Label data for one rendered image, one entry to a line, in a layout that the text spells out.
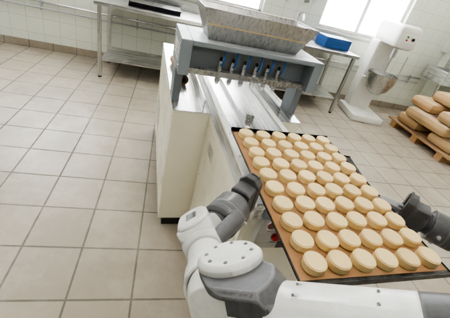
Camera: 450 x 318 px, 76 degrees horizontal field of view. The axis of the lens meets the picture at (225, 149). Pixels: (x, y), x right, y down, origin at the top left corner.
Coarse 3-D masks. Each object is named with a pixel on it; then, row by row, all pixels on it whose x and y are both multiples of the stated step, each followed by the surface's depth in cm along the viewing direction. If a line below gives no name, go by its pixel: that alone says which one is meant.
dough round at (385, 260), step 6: (378, 252) 64; (384, 252) 65; (390, 252) 65; (378, 258) 63; (384, 258) 63; (390, 258) 63; (396, 258) 64; (378, 264) 63; (384, 264) 62; (390, 264) 62; (396, 264) 62; (390, 270) 62
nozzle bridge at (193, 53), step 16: (176, 32) 148; (192, 32) 139; (176, 48) 142; (192, 48) 136; (208, 48) 137; (224, 48) 130; (240, 48) 133; (256, 48) 141; (176, 64) 138; (192, 64) 140; (208, 64) 142; (224, 64) 143; (240, 64) 145; (272, 64) 148; (288, 64) 150; (304, 64) 143; (320, 64) 145; (176, 80) 145; (240, 80) 144; (256, 80) 146; (272, 80) 148; (288, 80) 154; (304, 80) 153; (176, 96) 150; (288, 96) 171; (288, 112) 170
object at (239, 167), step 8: (200, 80) 182; (208, 80) 171; (208, 88) 160; (208, 96) 157; (216, 104) 143; (216, 112) 139; (216, 120) 138; (224, 120) 131; (224, 128) 124; (224, 136) 123; (232, 136) 120; (224, 144) 123; (232, 144) 114; (232, 152) 112; (232, 160) 111; (240, 160) 105; (232, 168) 110; (240, 168) 102; (240, 176) 101; (256, 208) 86; (264, 208) 87; (256, 216) 89
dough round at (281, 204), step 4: (276, 196) 73; (280, 196) 73; (284, 196) 74; (276, 200) 72; (280, 200) 72; (284, 200) 72; (288, 200) 73; (272, 204) 73; (276, 204) 71; (280, 204) 71; (284, 204) 71; (288, 204) 71; (292, 204) 72; (276, 208) 71; (280, 208) 70; (284, 208) 70; (288, 208) 70; (280, 212) 71; (284, 212) 70
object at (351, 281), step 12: (252, 132) 105; (288, 132) 109; (264, 204) 72; (276, 228) 66; (444, 264) 68; (360, 276) 60; (372, 276) 61; (384, 276) 61; (396, 276) 62; (408, 276) 61; (420, 276) 62; (432, 276) 64; (444, 276) 65
